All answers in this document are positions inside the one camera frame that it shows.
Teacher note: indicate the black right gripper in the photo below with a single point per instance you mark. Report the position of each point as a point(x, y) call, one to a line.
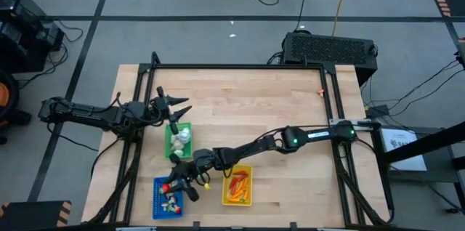
point(198, 162)

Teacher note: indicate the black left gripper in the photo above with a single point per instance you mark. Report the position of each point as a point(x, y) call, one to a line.
point(160, 111)

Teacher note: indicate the small brown toy mushroom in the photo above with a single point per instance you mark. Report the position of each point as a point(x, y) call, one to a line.
point(169, 195)

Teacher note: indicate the small pale toy mushroom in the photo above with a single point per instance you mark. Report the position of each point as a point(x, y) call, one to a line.
point(172, 200)

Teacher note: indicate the white toy cauliflower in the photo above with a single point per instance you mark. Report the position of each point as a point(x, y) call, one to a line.
point(185, 134)

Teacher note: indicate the white toy vegetable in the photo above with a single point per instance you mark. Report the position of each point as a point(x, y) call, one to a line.
point(178, 153)
point(174, 138)

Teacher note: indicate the red toy pepper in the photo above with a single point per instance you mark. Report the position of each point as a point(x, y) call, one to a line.
point(240, 173)
point(232, 184)

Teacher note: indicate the orange toy pepper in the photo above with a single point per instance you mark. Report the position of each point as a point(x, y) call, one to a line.
point(234, 199)
point(239, 186)
point(246, 194)

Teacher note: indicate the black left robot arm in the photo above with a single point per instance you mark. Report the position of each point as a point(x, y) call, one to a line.
point(91, 113)

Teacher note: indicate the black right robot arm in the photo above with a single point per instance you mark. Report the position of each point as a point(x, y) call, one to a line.
point(312, 136)

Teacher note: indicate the small yellow toy vegetable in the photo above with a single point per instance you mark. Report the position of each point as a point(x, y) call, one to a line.
point(207, 186)

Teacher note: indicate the green plastic basket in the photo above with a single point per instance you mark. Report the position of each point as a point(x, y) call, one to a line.
point(168, 151)

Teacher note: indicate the blue plastic basket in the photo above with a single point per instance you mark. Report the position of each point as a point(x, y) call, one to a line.
point(158, 213)

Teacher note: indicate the yellow plastic basket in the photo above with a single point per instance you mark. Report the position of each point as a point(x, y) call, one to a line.
point(237, 167)

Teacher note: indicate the hazard striped block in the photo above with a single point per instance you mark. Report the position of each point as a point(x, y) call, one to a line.
point(32, 216)

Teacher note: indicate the black computer case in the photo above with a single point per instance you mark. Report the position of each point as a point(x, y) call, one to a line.
point(328, 54)

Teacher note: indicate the orange and black machine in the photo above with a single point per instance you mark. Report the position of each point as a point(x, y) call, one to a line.
point(7, 104)

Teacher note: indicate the black equipment rack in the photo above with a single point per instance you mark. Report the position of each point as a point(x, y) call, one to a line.
point(22, 31)

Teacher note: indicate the white paper sheet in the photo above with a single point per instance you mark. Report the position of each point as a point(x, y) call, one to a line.
point(401, 149)

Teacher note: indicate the black stand beam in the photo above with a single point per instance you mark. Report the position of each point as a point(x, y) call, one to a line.
point(421, 144)

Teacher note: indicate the black table frame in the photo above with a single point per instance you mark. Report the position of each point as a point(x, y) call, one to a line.
point(236, 66)

